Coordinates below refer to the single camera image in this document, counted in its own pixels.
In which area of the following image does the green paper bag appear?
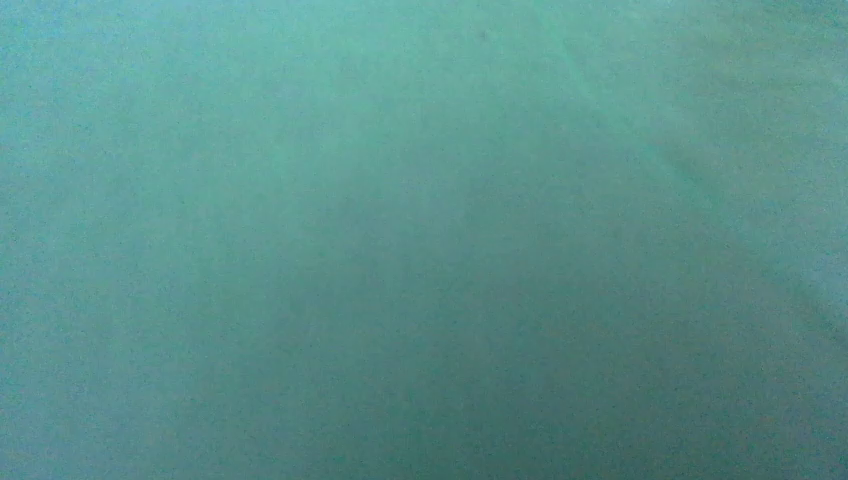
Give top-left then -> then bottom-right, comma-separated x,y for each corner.
1,1 -> 847,479

